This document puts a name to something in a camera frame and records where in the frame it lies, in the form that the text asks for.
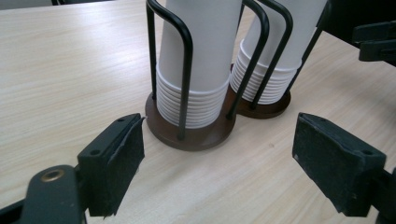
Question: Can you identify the stack of white paper cups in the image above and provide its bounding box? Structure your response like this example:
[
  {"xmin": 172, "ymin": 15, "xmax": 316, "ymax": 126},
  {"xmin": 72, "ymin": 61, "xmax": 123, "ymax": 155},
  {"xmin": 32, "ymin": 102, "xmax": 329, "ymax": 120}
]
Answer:
[
  {"xmin": 229, "ymin": 0, "xmax": 328, "ymax": 105},
  {"xmin": 155, "ymin": 0, "xmax": 243, "ymax": 130}
]

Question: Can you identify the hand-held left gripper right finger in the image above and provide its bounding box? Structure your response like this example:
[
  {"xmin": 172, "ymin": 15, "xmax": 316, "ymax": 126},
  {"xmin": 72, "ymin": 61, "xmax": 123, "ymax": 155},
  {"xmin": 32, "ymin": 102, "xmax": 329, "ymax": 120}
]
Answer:
[{"xmin": 291, "ymin": 111, "xmax": 388, "ymax": 218}]

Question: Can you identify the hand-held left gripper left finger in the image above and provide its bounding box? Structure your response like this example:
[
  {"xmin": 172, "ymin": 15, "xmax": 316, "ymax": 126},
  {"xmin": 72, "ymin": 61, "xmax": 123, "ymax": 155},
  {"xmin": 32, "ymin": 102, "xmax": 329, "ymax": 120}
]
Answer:
[{"xmin": 77, "ymin": 112, "xmax": 147, "ymax": 217}]

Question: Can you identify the black wire cup holder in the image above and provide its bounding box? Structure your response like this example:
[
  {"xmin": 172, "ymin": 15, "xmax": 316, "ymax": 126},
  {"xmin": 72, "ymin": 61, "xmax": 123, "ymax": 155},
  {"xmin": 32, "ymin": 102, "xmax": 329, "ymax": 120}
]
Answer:
[{"xmin": 144, "ymin": 0, "xmax": 332, "ymax": 152}]

